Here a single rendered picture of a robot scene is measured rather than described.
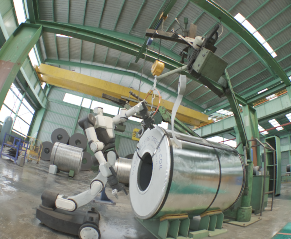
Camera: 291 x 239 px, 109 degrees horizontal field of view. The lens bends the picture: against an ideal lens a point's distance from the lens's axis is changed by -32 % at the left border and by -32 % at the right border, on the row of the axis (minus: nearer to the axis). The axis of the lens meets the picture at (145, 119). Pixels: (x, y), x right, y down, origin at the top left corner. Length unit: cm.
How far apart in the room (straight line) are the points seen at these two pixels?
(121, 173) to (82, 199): 516
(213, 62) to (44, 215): 191
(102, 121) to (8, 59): 345
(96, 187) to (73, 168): 511
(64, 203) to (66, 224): 21
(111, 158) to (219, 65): 127
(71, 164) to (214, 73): 612
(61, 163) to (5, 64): 431
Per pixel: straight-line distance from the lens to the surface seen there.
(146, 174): 221
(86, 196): 159
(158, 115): 166
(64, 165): 664
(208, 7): 337
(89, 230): 148
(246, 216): 284
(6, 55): 457
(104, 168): 136
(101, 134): 154
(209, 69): 114
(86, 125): 146
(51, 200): 168
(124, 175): 675
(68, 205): 161
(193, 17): 1410
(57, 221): 156
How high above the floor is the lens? 75
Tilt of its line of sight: 20 degrees up
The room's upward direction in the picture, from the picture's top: 9 degrees clockwise
